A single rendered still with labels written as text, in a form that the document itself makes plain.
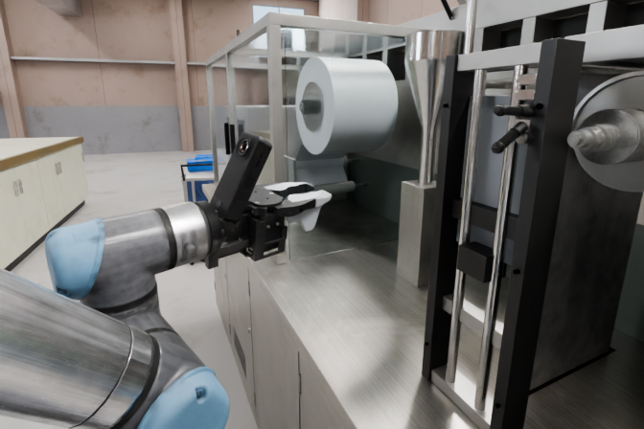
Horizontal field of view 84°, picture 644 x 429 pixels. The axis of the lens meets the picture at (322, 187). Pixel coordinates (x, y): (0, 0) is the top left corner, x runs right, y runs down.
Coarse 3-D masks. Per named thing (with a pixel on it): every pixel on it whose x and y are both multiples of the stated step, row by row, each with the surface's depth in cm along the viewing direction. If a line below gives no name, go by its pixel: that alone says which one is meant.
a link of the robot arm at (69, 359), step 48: (0, 288) 21; (0, 336) 20; (48, 336) 22; (96, 336) 25; (144, 336) 29; (0, 384) 21; (48, 384) 22; (96, 384) 24; (144, 384) 27; (192, 384) 29
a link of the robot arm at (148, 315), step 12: (156, 288) 41; (144, 300) 38; (156, 300) 41; (108, 312) 36; (120, 312) 37; (132, 312) 37; (144, 312) 38; (156, 312) 40; (132, 324) 36; (144, 324) 36; (156, 324) 37; (168, 324) 38
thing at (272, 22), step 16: (272, 16) 91; (288, 16) 92; (304, 16) 94; (256, 32) 102; (272, 32) 92; (352, 32) 101; (368, 32) 103; (384, 32) 105; (400, 32) 107; (416, 32) 110; (224, 48) 145; (272, 48) 92; (208, 64) 187; (272, 64) 93; (208, 80) 195; (272, 80) 94; (208, 96) 197; (272, 96) 95; (272, 112) 96; (224, 128) 155; (272, 128) 97; (272, 144) 99; (272, 160) 100; (272, 176) 102; (272, 256) 110
